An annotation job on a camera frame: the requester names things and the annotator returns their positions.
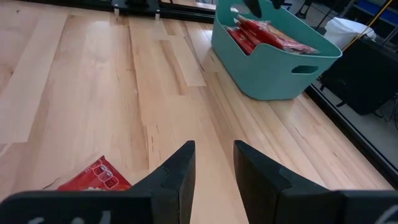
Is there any white plastic bag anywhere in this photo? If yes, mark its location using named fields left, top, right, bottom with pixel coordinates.
left=323, top=17, right=377, bottom=51

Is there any red popcorn bag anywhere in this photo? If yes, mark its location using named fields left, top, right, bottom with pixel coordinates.
left=235, top=14, right=320, bottom=55
left=224, top=25, right=259, bottom=57
left=57, top=154, right=132, bottom=192

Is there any teal plastic basket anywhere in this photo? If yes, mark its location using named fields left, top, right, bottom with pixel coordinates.
left=210, top=0, right=343, bottom=101

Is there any blue panel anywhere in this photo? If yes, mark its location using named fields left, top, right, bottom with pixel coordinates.
left=355, top=0, right=398, bottom=26

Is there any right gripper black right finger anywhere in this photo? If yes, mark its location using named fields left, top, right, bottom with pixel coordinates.
left=233, top=139, right=398, bottom=224

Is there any black box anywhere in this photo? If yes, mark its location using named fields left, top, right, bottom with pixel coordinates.
left=319, top=36, right=398, bottom=116

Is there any yellow cable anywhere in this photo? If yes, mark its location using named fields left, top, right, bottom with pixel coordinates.
left=341, top=0, right=394, bottom=52

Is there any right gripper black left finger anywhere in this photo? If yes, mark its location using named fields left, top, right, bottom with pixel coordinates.
left=0, top=139, right=197, bottom=224

